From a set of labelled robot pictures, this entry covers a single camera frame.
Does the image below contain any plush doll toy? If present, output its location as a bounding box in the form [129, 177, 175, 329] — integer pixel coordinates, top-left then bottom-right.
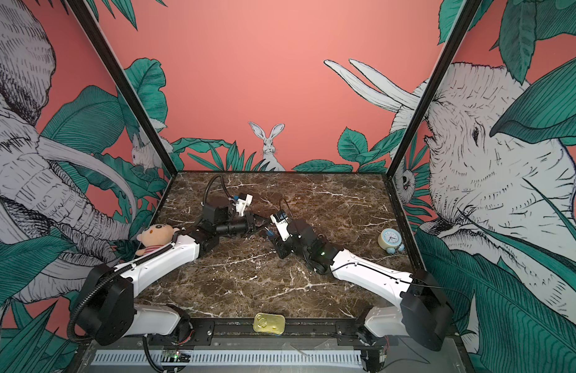
[136, 224, 179, 256]

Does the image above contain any left black frame post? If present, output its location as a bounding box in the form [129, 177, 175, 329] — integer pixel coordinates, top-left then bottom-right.
[67, 0, 177, 178]

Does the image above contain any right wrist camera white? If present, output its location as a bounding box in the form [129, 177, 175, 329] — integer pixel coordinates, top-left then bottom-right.
[270, 209, 290, 242]

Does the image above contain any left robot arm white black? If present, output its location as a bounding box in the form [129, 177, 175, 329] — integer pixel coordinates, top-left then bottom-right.
[67, 194, 258, 346]

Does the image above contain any right black frame post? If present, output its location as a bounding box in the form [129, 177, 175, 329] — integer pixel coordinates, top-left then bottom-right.
[385, 0, 484, 178]

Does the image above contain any small alarm clock teal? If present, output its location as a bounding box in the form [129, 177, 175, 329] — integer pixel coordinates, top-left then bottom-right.
[377, 228, 405, 255]

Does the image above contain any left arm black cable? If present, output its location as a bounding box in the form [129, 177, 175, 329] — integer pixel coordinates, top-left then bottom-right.
[202, 174, 233, 206]

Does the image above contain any small circuit board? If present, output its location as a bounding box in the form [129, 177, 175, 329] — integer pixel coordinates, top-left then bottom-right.
[160, 350, 191, 365]

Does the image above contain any black frame post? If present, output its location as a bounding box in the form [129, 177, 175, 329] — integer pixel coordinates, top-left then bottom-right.
[67, 0, 177, 178]
[385, 0, 484, 178]

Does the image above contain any white vented strip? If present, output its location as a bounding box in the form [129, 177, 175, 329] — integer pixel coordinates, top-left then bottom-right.
[90, 350, 362, 368]

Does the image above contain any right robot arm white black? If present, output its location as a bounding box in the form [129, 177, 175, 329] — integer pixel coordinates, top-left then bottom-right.
[270, 214, 454, 351]

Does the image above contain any yellow tin can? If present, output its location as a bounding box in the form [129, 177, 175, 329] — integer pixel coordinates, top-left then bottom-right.
[253, 312, 286, 335]

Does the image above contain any black mounting rail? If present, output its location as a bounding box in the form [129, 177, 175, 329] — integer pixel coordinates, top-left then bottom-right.
[75, 313, 454, 351]

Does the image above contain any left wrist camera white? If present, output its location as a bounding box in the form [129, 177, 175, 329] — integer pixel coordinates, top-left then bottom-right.
[233, 194, 253, 217]

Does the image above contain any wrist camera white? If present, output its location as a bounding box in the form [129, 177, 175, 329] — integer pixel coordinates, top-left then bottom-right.
[233, 194, 253, 217]
[270, 209, 290, 242]

